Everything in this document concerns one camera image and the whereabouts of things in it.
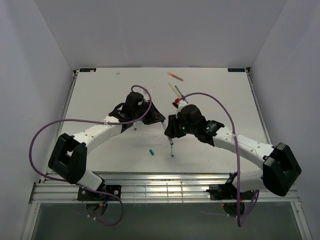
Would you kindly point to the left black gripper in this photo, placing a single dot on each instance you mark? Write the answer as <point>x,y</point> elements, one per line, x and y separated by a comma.
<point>154,116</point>

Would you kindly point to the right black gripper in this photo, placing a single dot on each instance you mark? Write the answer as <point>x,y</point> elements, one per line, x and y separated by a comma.
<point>172,130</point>

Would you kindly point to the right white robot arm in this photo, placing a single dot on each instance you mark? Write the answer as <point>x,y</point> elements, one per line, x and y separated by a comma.
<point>278,169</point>

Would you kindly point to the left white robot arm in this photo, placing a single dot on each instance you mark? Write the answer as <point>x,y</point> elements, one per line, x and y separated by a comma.
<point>69,156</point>

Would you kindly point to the yellow slim pen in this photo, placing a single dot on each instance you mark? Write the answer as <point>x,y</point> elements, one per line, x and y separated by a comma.
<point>175,90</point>

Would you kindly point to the orange highlighter pen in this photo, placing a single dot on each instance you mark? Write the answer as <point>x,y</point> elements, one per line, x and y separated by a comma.
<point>175,76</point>

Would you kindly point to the right blue corner label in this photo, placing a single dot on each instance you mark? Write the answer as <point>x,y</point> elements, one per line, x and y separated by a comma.
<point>236,70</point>

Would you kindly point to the blue corner label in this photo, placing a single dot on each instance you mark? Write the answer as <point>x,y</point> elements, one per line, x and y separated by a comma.
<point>87,70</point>
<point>236,70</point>

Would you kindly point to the left blue corner label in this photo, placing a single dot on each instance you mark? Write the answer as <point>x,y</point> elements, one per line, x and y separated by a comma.
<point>87,70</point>

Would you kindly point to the aluminium frame rail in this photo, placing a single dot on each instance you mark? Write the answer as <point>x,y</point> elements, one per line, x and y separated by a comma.
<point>137,188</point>

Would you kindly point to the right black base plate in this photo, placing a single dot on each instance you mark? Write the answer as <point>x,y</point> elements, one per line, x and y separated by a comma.
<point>227,192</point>

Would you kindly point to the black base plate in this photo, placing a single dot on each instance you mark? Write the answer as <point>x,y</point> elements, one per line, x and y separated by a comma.
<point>86,195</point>
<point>227,192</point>

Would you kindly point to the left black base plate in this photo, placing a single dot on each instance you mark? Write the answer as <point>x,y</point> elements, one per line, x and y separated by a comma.
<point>86,195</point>

